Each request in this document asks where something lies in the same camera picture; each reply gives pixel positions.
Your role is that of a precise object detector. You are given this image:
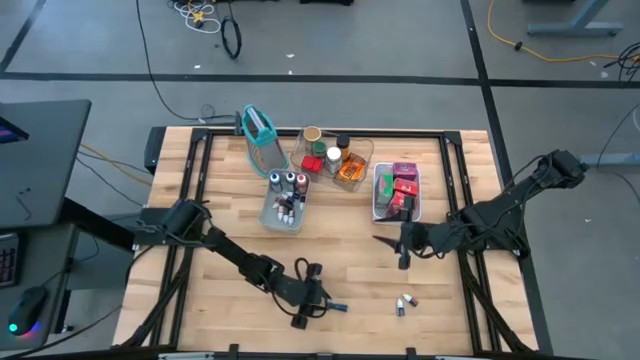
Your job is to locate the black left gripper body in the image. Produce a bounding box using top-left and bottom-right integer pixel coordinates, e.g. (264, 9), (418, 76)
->
(271, 262), (325, 331)

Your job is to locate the grey desk leg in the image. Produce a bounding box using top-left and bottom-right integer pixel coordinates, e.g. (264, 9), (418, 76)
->
(524, 0), (626, 39)

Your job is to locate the white perforated plastic basket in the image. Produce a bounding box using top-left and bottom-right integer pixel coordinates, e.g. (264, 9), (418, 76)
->
(371, 161), (423, 225)

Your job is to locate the thin yellow cable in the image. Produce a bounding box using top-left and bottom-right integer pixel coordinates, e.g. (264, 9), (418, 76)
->
(79, 143), (154, 187)

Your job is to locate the black computer mouse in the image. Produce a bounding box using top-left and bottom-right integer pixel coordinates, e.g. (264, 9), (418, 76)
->
(6, 285), (49, 338)

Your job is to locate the yellow floor cable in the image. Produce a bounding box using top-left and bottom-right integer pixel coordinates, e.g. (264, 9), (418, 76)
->
(487, 0), (624, 64)

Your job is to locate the lit computer screen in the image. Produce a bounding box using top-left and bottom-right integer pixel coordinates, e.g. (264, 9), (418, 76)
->
(0, 116), (30, 146)

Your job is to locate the orange seasoning packet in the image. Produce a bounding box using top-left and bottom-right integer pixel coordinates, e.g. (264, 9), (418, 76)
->
(336, 152), (368, 183)

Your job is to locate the dark grey keyboard desk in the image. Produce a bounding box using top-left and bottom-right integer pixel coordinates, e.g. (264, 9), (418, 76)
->
(0, 222), (81, 351)

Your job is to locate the pink cereal box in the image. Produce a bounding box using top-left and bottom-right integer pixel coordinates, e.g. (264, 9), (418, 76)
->
(391, 161), (419, 181)

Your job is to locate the grey power strip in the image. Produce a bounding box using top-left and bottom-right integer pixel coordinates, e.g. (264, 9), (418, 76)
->
(574, 152), (640, 168)

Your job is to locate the white cable bundle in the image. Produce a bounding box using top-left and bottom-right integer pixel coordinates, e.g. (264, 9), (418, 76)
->
(169, 0), (224, 35)

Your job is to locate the clear plastic bin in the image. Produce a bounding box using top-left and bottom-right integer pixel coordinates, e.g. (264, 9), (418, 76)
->
(288, 125), (376, 194)

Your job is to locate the white-lid spice jar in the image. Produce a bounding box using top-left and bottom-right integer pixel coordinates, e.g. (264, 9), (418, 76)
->
(324, 145), (344, 176)

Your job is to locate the teal-handled metal box grater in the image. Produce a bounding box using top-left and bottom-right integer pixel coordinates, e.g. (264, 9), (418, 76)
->
(241, 103), (290, 179)

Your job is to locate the grey plastic bin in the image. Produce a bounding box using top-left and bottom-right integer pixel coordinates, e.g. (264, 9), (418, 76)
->
(257, 169), (312, 235)

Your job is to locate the black cable bundle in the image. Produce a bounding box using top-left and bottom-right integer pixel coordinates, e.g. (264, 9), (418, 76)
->
(602, 42), (640, 81)

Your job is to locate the black coiled cable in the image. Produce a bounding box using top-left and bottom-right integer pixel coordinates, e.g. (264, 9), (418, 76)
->
(219, 14), (244, 60)

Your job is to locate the black aluminium table frame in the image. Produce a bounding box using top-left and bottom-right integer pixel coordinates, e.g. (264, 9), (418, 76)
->
(117, 125), (554, 359)

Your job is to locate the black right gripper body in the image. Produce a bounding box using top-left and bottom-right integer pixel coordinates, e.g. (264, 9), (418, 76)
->
(397, 195), (444, 272)

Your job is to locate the black floor cable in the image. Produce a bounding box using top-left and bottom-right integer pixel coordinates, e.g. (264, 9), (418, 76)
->
(134, 0), (236, 124)

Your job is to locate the orange spice jar black lid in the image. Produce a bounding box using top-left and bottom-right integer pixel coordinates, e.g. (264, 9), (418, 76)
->
(335, 133), (352, 161)

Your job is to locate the backlit computer keyboard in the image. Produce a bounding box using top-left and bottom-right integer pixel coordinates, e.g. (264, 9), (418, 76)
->
(0, 232), (22, 290)

